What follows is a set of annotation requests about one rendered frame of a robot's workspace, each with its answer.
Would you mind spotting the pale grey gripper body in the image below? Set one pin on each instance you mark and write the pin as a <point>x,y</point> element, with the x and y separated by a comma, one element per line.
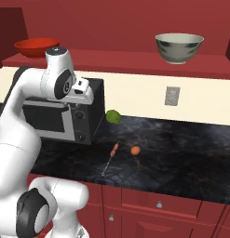
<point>82,96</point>

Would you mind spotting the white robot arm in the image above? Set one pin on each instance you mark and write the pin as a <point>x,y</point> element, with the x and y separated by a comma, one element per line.
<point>14,148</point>

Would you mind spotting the kebab skewer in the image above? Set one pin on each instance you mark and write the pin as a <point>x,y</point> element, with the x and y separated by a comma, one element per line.
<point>114,150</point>

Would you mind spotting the red bowl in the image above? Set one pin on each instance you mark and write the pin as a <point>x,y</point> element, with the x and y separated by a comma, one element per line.
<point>32,46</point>

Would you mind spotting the brown egg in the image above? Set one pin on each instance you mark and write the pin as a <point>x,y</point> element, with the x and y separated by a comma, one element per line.
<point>135,150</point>

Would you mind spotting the white bowl with dark pattern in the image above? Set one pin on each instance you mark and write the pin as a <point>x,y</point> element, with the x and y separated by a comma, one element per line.
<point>179,49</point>

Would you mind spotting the black and grey toaster oven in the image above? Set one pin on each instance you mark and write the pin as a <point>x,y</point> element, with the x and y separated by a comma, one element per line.
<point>93,105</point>

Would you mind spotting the black toaster oven knob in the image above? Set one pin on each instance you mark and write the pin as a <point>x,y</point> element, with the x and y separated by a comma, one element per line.
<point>80,136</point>
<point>78,115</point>

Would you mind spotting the grey toaster oven door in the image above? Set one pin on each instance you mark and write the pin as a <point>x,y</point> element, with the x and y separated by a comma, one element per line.
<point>68,124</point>

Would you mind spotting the green round vegetable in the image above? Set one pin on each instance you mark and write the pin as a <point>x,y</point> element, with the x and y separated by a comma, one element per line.
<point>113,117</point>

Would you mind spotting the wide red drawer front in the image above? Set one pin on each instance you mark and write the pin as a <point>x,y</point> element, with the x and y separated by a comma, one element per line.
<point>141,200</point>

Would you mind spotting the silver cupboard door knob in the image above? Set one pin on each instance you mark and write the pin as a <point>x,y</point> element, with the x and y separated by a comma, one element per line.
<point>111,218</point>

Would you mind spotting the silver drawer knob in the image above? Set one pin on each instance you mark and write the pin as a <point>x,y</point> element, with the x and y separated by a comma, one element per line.
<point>159,204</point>

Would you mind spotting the narrow red cupboard door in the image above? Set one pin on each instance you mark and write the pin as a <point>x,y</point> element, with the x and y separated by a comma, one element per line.
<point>114,227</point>

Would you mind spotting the red wall shelf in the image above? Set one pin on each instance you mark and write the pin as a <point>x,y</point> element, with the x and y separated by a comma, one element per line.
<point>125,63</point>

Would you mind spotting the grey wall socket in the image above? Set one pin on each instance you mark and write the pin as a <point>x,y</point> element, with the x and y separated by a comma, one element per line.
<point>172,96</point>

